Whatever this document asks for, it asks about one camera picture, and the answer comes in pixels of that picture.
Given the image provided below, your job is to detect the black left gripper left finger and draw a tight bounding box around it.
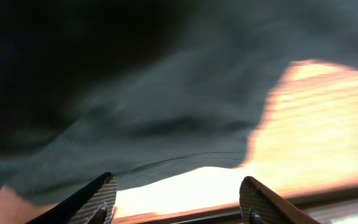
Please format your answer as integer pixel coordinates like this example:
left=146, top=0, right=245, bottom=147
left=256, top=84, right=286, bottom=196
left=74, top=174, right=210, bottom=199
left=27, top=172, right=117, bottom=224

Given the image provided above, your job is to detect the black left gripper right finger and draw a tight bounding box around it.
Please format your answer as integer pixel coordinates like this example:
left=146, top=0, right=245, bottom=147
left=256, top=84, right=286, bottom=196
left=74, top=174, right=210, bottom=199
left=239, top=176, right=320, bottom=224

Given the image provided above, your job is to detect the black t-shirt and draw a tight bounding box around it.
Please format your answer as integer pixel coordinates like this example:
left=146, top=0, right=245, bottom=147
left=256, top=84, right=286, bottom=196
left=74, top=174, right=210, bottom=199
left=0, top=0, right=358, bottom=205

